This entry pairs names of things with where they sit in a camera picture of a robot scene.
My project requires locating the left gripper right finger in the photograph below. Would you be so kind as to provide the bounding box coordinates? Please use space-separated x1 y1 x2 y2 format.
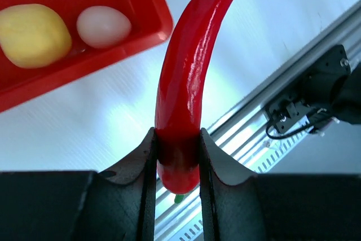
199 129 360 240

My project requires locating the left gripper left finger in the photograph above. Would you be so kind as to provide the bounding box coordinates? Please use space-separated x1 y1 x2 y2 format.
1 129 157 240

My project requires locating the red chili pepper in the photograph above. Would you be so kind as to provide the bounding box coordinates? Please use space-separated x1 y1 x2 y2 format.
155 0 233 195

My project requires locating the pale egg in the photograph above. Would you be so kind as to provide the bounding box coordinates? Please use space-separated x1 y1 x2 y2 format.
76 6 132 49

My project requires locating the yellow bell pepper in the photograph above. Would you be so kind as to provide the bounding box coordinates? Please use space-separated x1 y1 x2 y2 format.
1 4 72 69

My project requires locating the red plastic tray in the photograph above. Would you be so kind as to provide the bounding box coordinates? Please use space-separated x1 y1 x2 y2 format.
0 0 174 112

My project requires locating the slotted cable duct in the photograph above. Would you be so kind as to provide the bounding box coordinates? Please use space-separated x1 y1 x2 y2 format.
198 129 309 240

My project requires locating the aluminium mounting rail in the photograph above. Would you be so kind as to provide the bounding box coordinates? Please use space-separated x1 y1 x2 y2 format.
155 1 361 225

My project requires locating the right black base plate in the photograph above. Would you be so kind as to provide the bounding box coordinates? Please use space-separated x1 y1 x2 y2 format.
266 45 351 140

